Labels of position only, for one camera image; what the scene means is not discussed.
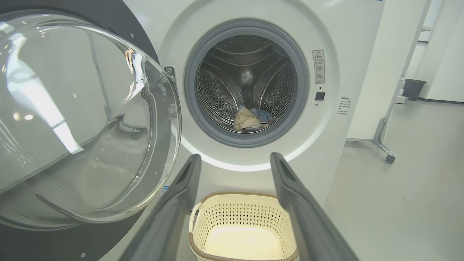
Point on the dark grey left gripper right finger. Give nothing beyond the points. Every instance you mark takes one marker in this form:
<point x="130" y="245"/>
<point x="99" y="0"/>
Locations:
<point x="308" y="224"/>

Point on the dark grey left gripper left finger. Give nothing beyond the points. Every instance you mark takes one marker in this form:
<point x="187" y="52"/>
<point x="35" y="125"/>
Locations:
<point x="163" y="224"/>

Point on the blue patterned clothes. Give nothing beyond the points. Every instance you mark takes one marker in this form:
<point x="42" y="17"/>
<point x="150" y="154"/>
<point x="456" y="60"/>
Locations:
<point x="246" y="121"/>

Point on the black-rimmed glass washer door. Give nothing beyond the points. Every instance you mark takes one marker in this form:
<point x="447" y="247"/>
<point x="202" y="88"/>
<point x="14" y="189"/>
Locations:
<point x="72" y="108"/>

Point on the white Hisense washing machine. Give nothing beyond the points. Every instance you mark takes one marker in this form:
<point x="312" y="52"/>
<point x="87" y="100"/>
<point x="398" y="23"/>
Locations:
<point x="337" y="29"/>

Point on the blue energy label sticker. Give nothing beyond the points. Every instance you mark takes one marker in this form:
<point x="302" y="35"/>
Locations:
<point x="165" y="189"/>

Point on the cream perforated laundry basket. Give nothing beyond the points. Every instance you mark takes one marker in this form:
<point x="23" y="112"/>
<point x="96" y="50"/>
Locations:
<point x="243" y="235"/>

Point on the grey warning sticker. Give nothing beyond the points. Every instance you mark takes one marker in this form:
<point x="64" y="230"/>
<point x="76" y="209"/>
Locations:
<point x="318" y="67"/>

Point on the white wheeled partition stand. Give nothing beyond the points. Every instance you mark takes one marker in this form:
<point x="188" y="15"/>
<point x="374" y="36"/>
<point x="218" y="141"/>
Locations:
<point x="380" y="72"/>

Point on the black waste bin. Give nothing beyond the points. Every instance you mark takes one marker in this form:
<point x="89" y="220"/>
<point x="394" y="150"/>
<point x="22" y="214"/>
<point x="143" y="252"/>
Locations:
<point x="413" y="88"/>

